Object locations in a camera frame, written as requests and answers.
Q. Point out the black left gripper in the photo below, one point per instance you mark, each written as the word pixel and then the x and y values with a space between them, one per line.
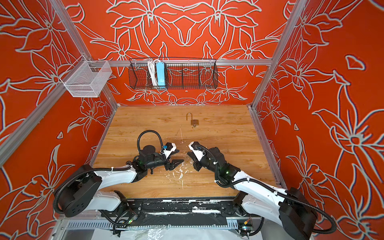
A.
pixel 174 163

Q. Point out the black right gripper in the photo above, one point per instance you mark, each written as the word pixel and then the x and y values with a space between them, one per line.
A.
pixel 196 163

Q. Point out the brass padlock with steel shackle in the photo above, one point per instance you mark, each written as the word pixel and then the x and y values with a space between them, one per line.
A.
pixel 194 122

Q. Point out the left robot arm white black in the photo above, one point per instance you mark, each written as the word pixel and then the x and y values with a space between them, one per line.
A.
pixel 84 190

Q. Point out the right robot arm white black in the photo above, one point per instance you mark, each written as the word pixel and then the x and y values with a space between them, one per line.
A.
pixel 287 208

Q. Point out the light blue box in basket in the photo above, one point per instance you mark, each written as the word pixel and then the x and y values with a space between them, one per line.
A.
pixel 161 75

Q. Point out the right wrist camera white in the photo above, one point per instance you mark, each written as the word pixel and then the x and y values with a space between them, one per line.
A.
pixel 197 150

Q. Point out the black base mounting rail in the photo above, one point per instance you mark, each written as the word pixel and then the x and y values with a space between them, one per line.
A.
pixel 182 212

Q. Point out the black wire wall basket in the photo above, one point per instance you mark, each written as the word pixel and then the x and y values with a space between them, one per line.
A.
pixel 181 74

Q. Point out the white wire mesh basket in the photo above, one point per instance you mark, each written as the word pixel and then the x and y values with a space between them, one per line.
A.
pixel 85 81

